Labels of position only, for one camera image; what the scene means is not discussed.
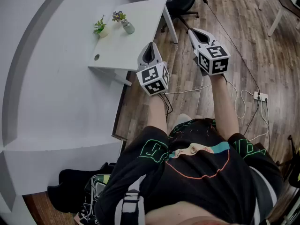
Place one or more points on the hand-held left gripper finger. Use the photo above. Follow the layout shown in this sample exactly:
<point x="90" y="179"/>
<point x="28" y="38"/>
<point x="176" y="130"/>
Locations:
<point x="140" y="56"/>
<point x="157" y="56"/>

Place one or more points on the person's face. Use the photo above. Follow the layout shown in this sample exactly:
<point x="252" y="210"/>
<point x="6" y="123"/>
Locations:
<point x="187" y="215"/>

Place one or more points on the fern in white pot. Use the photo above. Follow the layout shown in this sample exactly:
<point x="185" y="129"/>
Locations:
<point x="103" y="33"/>

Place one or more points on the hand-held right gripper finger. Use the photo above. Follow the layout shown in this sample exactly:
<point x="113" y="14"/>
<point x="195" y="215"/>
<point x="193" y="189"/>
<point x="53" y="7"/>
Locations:
<point x="194" y="42"/>
<point x="211" y="37"/>

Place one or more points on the person's black printed t-shirt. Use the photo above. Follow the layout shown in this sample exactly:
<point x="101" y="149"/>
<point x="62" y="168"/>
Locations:
<point x="199" y="163"/>

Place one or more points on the person's grey trousers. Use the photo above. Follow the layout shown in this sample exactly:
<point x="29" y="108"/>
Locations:
<point x="182" y="119"/>

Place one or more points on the purple flower plant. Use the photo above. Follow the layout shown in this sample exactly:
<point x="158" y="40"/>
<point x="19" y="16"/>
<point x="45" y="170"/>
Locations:
<point x="118" y="16"/>

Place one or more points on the person's left forearm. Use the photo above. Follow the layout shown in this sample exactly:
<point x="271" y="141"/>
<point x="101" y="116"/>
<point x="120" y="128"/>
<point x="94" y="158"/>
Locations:
<point x="158" y="114"/>

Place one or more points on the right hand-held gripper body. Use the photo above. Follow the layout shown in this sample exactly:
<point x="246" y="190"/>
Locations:
<point x="214" y="60"/>

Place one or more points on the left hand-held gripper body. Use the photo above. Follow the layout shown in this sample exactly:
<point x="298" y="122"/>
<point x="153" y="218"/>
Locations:
<point x="152" y="78"/>

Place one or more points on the person's right forearm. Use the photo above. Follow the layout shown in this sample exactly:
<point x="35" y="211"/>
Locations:
<point x="223" y="107"/>

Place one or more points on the white power strip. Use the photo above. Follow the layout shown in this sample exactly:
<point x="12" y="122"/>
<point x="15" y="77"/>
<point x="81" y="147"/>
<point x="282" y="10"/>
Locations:
<point x="262" y="97"/>

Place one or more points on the white-legged desk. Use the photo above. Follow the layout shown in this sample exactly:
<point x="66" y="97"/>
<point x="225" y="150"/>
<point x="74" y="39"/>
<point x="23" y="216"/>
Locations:
<point x="276" y="22"/>

